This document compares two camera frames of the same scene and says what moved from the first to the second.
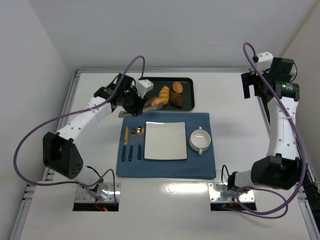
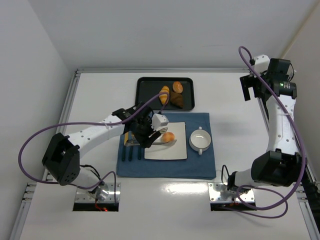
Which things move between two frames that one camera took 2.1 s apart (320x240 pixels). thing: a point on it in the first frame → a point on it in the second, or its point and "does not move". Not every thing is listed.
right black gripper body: x=249 y=81 does not move
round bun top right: x=177 y=87 does not move
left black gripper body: x=136 y=106 → x=146 y=136
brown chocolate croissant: x=176 y=99 does not move
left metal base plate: x=82 y=195 does not move
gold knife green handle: x=126 y=142 does not move
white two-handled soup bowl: x=200 y=140 does not move
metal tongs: x=145 y=108 → x=131 y=142
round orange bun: x=156 y=101 → x=168 y=136
